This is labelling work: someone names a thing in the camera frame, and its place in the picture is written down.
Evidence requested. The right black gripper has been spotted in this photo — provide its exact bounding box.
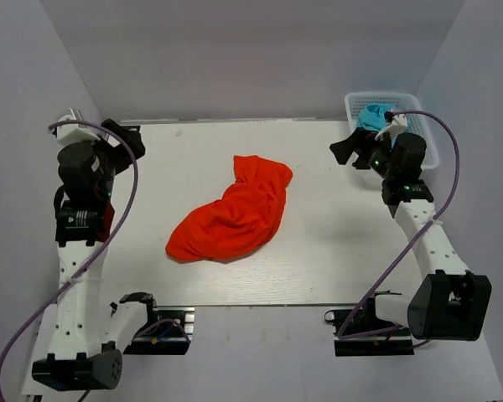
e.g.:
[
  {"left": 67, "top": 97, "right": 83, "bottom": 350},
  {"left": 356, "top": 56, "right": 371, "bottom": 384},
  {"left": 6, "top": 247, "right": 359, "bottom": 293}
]
[{"left": 329, "top": 127, "right": 397, "bottom": 180}]

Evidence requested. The orange t-shirt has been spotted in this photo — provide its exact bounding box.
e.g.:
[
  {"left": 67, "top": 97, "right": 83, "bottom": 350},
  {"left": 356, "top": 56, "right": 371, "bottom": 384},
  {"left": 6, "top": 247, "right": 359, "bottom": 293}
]
[{"left": 165, "top": 155, "right": 293, "bottom": 263}]

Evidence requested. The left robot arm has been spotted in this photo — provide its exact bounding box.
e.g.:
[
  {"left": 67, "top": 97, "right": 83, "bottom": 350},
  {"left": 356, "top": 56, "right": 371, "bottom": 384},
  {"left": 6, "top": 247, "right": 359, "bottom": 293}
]
[{"left": 31, "top": 119, "right": 161, "bottom": 391}]

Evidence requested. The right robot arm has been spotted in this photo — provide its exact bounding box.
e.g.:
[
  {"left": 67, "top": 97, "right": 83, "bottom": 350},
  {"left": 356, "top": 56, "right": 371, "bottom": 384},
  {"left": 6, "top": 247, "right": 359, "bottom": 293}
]
[{"left": 329, "top": 128, "right": 491, "bottom": 341}]

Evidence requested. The light blue t-shirt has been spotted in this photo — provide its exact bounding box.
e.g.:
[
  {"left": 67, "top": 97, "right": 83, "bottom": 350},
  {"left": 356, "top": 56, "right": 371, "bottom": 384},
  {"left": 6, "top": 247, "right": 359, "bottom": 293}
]
[{"left": 357, "top": 103, "right": 395, "bottom": 132}]

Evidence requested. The white plastic basket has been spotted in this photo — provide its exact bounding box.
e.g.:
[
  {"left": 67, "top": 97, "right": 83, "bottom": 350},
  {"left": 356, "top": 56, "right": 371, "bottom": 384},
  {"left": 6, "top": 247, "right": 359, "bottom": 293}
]
[{"left": 345, "top": 91, "right": 440, "bottom": 170}]

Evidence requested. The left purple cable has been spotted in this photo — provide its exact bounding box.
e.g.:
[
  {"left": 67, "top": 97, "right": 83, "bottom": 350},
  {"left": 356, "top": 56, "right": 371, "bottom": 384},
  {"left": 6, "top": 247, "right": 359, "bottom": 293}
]
[{"left": 0, "top": 120, "right": 140, "bottom": 401}]

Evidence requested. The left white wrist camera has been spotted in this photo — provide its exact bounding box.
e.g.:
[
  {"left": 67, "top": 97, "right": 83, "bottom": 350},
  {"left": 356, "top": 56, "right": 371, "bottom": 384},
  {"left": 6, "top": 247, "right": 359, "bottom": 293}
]
[{"left": 48, "top": 108, "right": 100, "bottom": 147}]

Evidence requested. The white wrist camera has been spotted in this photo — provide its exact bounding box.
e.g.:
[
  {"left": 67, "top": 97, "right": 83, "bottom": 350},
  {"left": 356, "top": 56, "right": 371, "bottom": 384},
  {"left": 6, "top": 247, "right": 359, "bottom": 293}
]
[
  {"left": 375, "top": 111, "right": 408, "bottom": 142},
  {"left": 48, "top": 108, "right": 100, "bottom": 147}
]

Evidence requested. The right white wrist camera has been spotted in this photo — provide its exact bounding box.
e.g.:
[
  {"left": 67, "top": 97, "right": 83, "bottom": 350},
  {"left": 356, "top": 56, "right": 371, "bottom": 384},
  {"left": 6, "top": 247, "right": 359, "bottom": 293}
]
[{"left": 375, "top": 111, "right": 408, "bottom": 142}]

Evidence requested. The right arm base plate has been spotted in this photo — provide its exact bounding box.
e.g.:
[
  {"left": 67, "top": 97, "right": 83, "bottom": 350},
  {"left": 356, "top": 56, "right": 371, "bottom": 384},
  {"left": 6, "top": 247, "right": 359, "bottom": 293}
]
[{"left": 324, "top": 309, "right": 414, "bottom": 358}]

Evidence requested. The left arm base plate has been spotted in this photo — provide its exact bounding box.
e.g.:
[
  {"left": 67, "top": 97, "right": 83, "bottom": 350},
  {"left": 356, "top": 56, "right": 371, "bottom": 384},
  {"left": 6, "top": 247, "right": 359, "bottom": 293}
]
[{"left": 124, "top": 307, "right": 195, "bottom": 356}]

